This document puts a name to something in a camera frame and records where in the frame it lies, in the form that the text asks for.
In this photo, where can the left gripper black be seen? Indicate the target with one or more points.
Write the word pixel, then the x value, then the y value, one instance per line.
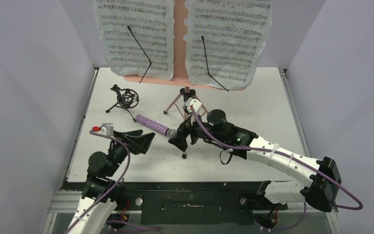
pixel 140 144

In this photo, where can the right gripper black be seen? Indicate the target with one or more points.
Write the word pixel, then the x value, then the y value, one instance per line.
pixel 189 130

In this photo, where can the purple glitter microphone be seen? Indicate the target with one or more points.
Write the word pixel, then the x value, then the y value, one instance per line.
pixel 156 126

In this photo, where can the black microphone shock mount tripod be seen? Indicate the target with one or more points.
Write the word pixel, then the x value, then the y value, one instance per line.
pixel 126 99

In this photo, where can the pink perforated music stand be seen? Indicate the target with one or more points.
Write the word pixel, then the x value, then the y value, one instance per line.
pixel 180 79

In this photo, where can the white sheet music paper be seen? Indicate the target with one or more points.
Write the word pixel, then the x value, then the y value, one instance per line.
pixel 225 39
pixel 137 36

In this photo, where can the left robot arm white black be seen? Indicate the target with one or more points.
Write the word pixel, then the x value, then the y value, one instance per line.
pixel 101 195

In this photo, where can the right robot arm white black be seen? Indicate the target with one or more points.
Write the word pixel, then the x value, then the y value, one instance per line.
pixel 315 181

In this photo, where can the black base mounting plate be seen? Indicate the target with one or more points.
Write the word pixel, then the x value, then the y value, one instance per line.
pixel 198 203

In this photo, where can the left wrist camera silver box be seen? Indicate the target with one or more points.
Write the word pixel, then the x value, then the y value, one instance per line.
pixel 106 129

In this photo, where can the wrist camera silver box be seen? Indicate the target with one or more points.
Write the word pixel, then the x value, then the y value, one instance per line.
pixel 190 105
pixel 106 129

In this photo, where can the right wrist camera silver box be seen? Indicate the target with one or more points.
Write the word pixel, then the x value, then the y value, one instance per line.
pixel 190 105

